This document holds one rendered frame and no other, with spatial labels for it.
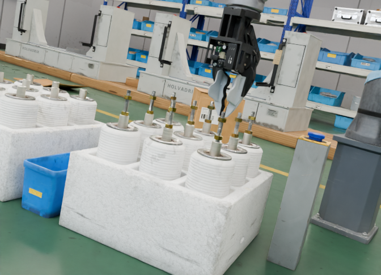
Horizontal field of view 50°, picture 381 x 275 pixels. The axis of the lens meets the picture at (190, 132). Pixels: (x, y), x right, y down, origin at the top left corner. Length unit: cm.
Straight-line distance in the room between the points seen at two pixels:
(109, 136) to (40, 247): 27
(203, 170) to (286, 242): 31
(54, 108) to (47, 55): 354
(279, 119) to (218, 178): 222
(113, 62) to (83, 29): 449
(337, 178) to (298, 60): 178
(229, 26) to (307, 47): 231
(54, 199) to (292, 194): 57
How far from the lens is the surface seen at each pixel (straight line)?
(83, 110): 129
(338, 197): 141
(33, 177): 106
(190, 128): 100
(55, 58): 462
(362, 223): 141
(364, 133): 138
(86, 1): 868
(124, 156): 94
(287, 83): 309
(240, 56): 79
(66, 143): 121
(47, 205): 104
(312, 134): 99
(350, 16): 577
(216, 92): 84
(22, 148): 111
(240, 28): 80
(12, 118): 113
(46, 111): 121
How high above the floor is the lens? 43
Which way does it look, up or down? 10 degrees down
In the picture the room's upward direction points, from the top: 12 degrees clockwise
